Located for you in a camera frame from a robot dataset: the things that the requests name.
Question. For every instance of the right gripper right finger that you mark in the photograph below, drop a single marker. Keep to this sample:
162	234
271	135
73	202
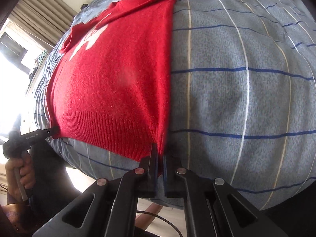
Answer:
213	207

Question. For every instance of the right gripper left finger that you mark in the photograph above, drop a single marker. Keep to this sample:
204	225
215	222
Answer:
107	208

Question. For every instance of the red knit sweater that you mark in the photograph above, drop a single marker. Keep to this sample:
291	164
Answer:
111	89

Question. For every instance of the person's left hand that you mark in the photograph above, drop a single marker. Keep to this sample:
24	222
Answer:
27	176

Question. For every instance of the grey plaid duvet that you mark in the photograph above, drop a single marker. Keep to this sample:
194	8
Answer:
242	98

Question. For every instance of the beige curtain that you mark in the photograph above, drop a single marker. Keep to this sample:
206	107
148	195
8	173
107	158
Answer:
45	21

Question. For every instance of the small round bedside clock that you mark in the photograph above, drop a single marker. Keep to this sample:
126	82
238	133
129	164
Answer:
83	6

